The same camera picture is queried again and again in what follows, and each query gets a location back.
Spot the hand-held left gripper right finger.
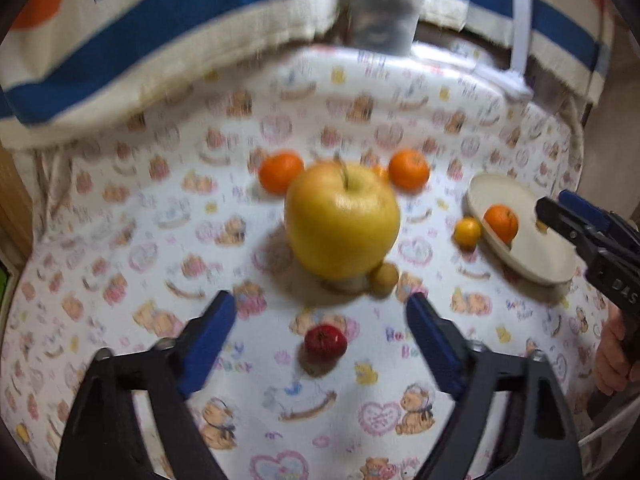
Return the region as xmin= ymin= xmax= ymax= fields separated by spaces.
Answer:
xmin=405 ymin=292 xmax=586 ymax=480

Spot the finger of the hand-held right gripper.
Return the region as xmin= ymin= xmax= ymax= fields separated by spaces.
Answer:
xmin=535 ymin=197 xmax=602 ymax=257
xmin=558 ymin=189 xmax=639 ymax=235

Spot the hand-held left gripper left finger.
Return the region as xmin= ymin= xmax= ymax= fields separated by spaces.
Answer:
xmin=55 ymin=290 xmax=238 ymax=480

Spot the beige plate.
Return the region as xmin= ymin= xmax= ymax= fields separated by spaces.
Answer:
xmin=466 ymin=172 xmax=581 ymax=287

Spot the orange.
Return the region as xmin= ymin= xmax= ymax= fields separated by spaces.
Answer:
xmin=483 ymin=204 xmax=519 ymax=244
xmin=258 ymin=152 xmax=305 ymax=196
xmin=388 ymin=149 xmax=431 ymax=192

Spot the large yellow apple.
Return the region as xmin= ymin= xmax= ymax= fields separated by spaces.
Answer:
xmin=284 ymin=160 xmax=401 ymax=282

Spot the person's right hand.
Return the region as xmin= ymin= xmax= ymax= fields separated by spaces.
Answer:
xmin=594 ymin=304 xmax=635 ymax=396

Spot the small brown round fruit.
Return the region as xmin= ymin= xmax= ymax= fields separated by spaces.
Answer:
xmin=370 ymin=261 xmax=400 ymax=294

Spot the small red fruit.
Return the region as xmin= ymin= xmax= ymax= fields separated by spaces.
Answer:
xmin=304 ymin=325 xmax=348 ymax=364

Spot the bear print table cloth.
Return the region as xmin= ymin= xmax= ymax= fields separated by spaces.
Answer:
xmin=0 ymin=42 xmax=607 ymax=480

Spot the white desk lamp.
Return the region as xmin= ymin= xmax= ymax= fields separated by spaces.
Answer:
xmin=472 ymin=0 xmax=536 ymax=103

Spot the wooden panel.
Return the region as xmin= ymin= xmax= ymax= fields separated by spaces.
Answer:
xmin=0 ymin=144 xmax=37 ymax=272

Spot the clear plastic lidded container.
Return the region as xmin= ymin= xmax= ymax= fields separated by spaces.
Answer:
xmin=337 ymin=0 xmax=434 ymax=56

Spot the striped blanket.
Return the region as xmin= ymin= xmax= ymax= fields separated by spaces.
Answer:
xmin=0 ymin=0 xmax=617 ymax=152

